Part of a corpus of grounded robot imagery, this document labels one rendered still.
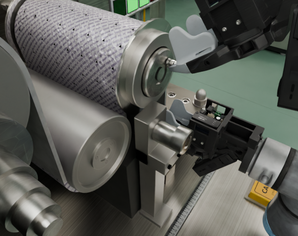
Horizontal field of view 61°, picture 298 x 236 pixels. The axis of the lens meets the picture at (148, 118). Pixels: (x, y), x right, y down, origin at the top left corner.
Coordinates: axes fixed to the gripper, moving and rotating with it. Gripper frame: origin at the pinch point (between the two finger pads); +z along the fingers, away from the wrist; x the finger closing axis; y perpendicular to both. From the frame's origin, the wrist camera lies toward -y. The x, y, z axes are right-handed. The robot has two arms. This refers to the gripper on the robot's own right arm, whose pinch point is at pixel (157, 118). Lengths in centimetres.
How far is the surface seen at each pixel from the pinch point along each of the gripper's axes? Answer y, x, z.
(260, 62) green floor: -109, -236, 18
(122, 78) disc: 17.8, 12.3, -2.1
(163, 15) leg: -13, -74, 46
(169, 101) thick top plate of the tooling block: -6.1, -12.6, 4.4
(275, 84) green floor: -109, -202, -7
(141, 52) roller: 20.6, 9.3, -3.2
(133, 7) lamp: 7.8, -30.2, 29.4
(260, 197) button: -16.9, -6.5, -24.9
